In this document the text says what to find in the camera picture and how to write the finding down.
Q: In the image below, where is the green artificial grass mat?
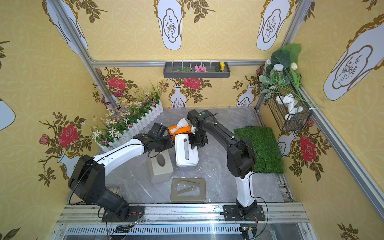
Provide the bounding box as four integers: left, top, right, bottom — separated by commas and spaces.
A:
235, 126, 284, 174

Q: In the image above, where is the pink artificial flower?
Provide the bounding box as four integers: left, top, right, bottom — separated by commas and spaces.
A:
195, 65, 207, 73

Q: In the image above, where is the white cloth in basket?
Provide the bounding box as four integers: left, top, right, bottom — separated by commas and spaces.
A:
276, 93, 304, 121

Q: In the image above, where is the grey wall shelf tray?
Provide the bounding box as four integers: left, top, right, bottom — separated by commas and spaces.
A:
163, 61, 231, 79

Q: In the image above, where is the orange tissue pack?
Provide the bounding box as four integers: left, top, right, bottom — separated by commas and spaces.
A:
168, 118, 192, 141

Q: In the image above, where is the black wire wall basket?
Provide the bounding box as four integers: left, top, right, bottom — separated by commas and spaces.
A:
267, 85, 312, 132

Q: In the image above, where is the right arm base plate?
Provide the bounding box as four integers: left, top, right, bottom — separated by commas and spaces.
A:
220, 205, 266, 222

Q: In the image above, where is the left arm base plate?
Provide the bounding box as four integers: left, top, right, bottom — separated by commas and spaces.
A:
102, 206, 145, 223

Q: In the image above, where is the beige tissue box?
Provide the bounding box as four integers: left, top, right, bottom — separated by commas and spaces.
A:
147, 150, 174, 184

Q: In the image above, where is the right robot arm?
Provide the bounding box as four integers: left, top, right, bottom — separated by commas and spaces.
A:
187, 110, 257, 214

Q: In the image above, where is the white tissue box lid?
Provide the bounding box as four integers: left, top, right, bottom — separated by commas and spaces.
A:
175, 134, 199, 166

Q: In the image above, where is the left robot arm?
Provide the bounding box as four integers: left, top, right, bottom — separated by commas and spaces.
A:
68, 123, 174, 222

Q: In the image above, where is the olive green frame tray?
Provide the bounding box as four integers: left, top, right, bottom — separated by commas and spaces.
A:
170, 178, 207, 203

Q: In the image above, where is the white fence flower planter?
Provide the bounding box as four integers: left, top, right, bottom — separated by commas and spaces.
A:
91, 84, 164, 151

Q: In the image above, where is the grey tissue box base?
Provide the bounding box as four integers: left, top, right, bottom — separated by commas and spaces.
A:
177, 165, 197, 171

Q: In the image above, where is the green artificial leaf plant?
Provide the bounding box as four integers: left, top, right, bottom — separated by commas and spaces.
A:
259, 44, 320, 108

